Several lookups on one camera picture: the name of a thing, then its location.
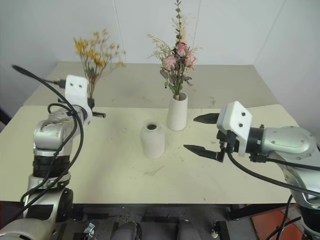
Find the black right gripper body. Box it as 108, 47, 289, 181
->
216, 129, 241, 164

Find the metal caster wheel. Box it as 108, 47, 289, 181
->
83, 223, 98, 238
210, 220, 221, 239

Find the black table frame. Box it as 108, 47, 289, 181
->
71, 203, 296, 221

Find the round white bottle vase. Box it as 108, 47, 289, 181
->
139, 120, 166, 159

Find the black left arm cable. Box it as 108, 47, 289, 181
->
11, 64, 85, 214

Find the red floor mat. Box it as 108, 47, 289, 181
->
250, 208, 305, 240

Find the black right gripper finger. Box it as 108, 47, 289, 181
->
193, 112, 221, 125
183, 144, 220, 161

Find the pink rose bouquet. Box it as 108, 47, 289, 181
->
146, 0, 204, 97

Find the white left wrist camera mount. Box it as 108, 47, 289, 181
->
64, 74, 94, 124

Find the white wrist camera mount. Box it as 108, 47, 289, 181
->
216, 100, 253, 157
64, 74, 94, 124

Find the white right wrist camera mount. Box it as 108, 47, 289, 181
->
216, 100, 253, 157

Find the yellow dried flower bouquet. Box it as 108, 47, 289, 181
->
73, 27, 127, 101

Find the tall conical white vase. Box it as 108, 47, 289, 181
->
166, 91, 189, 131

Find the dark rounded shape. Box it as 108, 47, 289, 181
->
117, 221, 142, 240

